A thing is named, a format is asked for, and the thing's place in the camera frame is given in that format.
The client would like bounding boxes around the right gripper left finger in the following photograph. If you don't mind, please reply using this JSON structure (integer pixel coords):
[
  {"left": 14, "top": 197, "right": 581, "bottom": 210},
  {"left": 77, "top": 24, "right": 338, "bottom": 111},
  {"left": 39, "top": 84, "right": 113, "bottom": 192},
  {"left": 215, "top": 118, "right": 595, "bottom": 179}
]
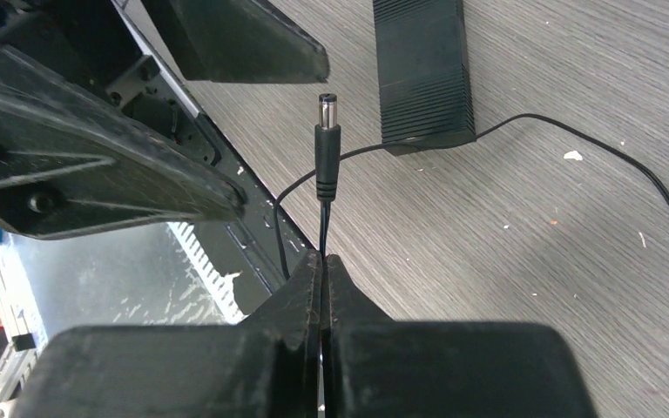
[{"left": 14, "top": 251, "right": 322, "bottom": 417}]

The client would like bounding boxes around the black power adapter cable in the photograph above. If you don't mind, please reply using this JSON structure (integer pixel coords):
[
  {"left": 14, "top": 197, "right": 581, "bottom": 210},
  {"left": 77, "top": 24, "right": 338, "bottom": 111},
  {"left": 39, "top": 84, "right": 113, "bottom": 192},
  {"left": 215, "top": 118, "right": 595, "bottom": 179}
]
[{"left": 274, "top": 91, "right": 669, "bottom": 284}]

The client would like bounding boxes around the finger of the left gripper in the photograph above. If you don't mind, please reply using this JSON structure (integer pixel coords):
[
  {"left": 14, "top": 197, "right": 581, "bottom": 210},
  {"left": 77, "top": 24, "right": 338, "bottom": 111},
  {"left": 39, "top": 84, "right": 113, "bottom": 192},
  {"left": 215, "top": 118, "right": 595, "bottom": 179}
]
[
  {"left": 0, "top": 46, "right": 247, "bottom": 239},
  {"left": 142, "top": 0, "right": 330, "bottom": 84}
]

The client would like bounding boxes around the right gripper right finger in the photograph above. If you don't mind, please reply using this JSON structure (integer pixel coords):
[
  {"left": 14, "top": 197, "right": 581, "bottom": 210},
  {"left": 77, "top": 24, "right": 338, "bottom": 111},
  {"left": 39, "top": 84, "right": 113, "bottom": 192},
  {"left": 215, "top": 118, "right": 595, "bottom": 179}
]
[{"left": 321, "top": 255, "right": 597, "bottom": 417}]

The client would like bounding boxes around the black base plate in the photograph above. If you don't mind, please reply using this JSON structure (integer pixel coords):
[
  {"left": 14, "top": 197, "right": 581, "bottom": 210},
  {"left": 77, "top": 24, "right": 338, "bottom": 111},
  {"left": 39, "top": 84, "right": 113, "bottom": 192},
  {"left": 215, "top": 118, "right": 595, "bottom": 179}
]
[{"left": 114, "top": 1, "right": 313, "bottom": 323}]

